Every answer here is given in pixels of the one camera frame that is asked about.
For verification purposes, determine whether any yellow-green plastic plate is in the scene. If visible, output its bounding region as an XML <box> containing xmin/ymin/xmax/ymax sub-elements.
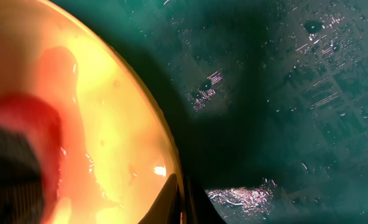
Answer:
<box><xmin>0</xmin><ymin>1</ymin><xmax>186</xmax><ymax>223</ymax></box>

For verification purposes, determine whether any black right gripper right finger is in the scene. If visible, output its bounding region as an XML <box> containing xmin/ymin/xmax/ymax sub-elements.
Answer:
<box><xmin>184</xmin><ymin>176</ymin><xmax>226</xmax><ymax>224</ymax></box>

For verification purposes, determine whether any teal plastic serving tray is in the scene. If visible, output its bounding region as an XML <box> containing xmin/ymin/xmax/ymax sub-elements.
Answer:
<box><xmin>58</xmin><ymin>0</ymin><xmax>368</xmax><ymax>223</ymax></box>

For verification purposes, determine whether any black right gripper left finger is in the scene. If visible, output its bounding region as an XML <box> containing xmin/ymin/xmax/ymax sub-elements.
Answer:
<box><xmin>139</xmin><ymin>174</ymin><xmax>181</xmax><ymax>224</ymax></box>

